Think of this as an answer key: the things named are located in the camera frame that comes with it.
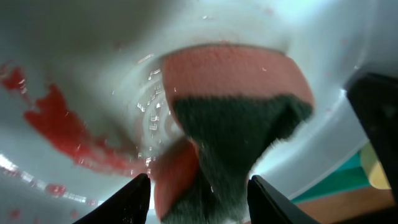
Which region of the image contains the light blue plate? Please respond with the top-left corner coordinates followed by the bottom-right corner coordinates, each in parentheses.
top-left (1, 0), bottom-right (397, 223)

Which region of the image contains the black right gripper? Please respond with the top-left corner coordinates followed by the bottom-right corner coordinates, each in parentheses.
top-left (346, 72), bottom-right (397, 200)

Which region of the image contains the pink green sponge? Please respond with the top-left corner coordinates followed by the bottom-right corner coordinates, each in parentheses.
top-left (154, 44), bottom-right (314, 223)

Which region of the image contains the yellow-green plate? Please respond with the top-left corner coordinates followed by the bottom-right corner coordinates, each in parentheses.
top-left (359, 142), bottom-right (391, 190)

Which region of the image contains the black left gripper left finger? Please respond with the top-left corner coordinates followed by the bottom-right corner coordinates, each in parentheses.
top-left (73, 174), bottom-right (151, 224)

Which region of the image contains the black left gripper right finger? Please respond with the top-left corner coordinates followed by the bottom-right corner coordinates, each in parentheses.
top-left (247, 175), bottom-right (318, 224)

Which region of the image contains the blue plastic tray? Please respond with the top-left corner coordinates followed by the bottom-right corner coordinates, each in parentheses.
top-left (292, 153), bottom-right (370, 203)

